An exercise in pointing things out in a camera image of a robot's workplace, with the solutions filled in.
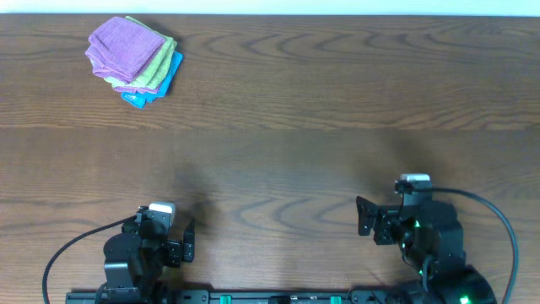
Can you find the blue folded cloth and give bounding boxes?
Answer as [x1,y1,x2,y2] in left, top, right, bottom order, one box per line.
[121,52,183,109]

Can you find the right black cable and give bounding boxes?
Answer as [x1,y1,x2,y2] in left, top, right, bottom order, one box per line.
[411,187,520,304]

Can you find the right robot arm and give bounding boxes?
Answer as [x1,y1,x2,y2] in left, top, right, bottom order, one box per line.
[356,193,497,304]

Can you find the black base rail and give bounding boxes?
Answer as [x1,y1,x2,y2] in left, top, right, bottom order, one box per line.
[65,289,426,304]

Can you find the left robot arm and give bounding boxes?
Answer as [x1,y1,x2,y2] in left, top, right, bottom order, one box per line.
[94,207,195,304]

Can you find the left black cable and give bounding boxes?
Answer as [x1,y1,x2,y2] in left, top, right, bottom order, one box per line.
[41,214,140,304]

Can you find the purple microfibre cloth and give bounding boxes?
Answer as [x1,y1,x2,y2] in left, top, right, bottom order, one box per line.
[85,17,165,83]

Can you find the black cable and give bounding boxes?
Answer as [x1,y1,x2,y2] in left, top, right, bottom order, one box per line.
[411,187,520,304]
[41,214,140,304]

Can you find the green folded cloth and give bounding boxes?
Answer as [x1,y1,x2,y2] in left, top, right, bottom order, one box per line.
[104,16,177,89]

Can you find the purple folded cloth in stack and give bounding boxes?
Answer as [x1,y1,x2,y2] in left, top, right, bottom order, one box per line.
[112,85,161,94]

